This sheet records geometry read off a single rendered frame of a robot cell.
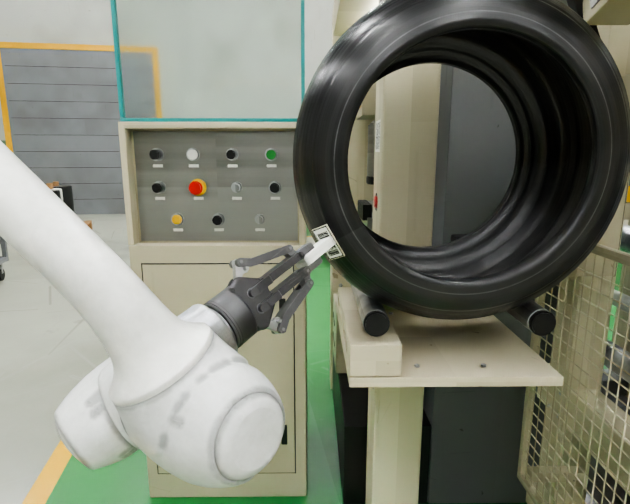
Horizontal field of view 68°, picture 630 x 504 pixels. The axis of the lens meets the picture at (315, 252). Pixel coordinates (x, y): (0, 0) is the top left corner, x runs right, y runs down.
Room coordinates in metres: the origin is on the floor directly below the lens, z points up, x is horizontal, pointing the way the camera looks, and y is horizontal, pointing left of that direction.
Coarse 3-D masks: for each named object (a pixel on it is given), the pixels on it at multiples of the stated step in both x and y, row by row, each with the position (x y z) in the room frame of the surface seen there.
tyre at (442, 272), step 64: (448, 0) 0.74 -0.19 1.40; (512, 0) 0.74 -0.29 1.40; (320, 64) 0.79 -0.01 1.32; (384, 64) 0.73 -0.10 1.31; (448, 64) 1.02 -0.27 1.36; (512, 64) 0.99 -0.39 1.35; (576, 64) 0.73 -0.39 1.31; (320, 128) 0.74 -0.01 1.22; (576, 128) 0.92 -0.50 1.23; (320, 192) 0.74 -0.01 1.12; (512, 192) 1.01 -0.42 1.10; (576, 192) 0.89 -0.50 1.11; (384, 256) 0.73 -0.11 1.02; (448, 256) 1.00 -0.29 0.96; (512, 256) 0.95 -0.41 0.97; (576, 256) 0.74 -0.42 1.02
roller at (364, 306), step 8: (352, 288) 0.94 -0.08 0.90; (360, 296) 0.85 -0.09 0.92; (368, 296) 0.83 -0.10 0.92; (360, 304) 0.81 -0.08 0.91; (368, 304) 0.78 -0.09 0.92; (376, 304) 0.78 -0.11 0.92; (360, 312) 0.79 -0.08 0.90; (368, 312) 0.75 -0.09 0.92; (376, 312) 0.74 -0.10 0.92; (384, 312) 0.75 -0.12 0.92; (368, 320) 0.74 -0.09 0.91; (376, 320) 0.74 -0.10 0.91; (384, 320) 0.74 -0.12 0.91; (368, 328) 0.74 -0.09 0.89; (376, 328) 0.74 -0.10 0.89; (384, 328) 0.74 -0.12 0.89; (376, 336) 0.74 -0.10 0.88
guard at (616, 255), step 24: (624, 264) 0.83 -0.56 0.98; (552, 288) 1.08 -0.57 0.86; (600, 288) 0.90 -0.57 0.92; (624, 288) 0.83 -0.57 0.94; (576, 336) 0.96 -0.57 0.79; (600, 360) 0.87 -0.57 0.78; (600, 384) 0.86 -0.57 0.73; (528, 408) 1.12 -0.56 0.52; (552, 408) 1.02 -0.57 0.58; (576, 408) 0.93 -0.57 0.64; (528, 432) 1.12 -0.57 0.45; (600, 432) 0.84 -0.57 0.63; (624, 432) 0.78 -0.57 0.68; (528, 480) 1.10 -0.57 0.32
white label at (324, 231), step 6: (318, 228) 0.75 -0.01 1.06; (324, 228) 0.74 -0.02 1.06; (318, 234) 0.76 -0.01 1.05; (324, 234) 0.75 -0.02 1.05; (330, 234) 0.74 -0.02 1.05; (318, 240) 0.77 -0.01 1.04; (336, 240) 0.74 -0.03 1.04; (336, 246) 0.74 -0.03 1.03; (330, 252) 0.76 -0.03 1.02; (336, 252) 0.75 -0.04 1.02; (342, 252) 0.74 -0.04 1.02; (330, 258) 0.76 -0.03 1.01
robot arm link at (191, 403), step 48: (0, 144) 0.44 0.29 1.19; (0, 192) 0.39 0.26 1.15; (48, 192) 0.41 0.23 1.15; (48, 240) 0.38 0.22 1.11; (96, 240) 0.39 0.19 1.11; (96, 288) 0.36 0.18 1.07; (144, 288) 0.38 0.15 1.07; (144, 336) 0.36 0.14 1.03; (192, 336) 0.38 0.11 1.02; (144, 384) 0.35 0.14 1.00; (192, 384) 0.35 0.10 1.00; (240, 384) 0.35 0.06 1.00; (144, 432) 0.34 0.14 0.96; (192, 432) 0.32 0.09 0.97; (240, 432) 0.32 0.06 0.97; (192, 480) 0.33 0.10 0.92; (240, 480) 0.33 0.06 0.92
